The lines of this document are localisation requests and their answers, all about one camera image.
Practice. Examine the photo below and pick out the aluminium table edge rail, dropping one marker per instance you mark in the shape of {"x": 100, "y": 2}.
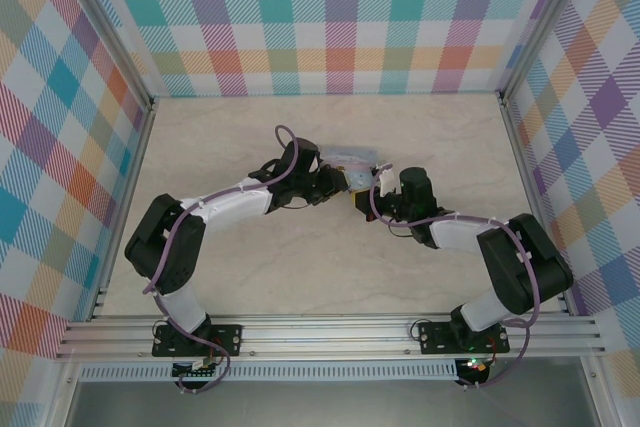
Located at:
{"x": 530, "y": 182}
{"x": 130, "y": 172}

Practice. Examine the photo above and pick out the aluminium frame post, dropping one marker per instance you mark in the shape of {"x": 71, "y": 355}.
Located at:
{"x": 107, "y": 27}
{"x": 547, "y": 22}

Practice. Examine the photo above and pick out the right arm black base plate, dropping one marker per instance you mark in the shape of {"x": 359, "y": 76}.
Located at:
{"x": 432, "y": 337}

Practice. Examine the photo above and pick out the blue cartoon tin box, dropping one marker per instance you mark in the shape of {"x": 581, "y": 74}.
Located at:
{"x": 350, "y": 154}

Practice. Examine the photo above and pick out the aluminium mounting rail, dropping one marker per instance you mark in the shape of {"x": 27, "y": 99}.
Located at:
{"x": 325, "y": 337}

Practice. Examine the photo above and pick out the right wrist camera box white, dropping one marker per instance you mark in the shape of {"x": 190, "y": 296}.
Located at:
{"x": 386, "y": 182}

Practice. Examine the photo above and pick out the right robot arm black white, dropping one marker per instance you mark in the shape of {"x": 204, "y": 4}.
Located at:
{"x": 520, "y": 262}

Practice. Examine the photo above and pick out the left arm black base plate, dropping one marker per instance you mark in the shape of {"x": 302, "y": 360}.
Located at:
{"x": 227, "y": 339}

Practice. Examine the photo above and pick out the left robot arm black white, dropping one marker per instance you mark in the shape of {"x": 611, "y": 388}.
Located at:
{"x": 165, "y": 247}

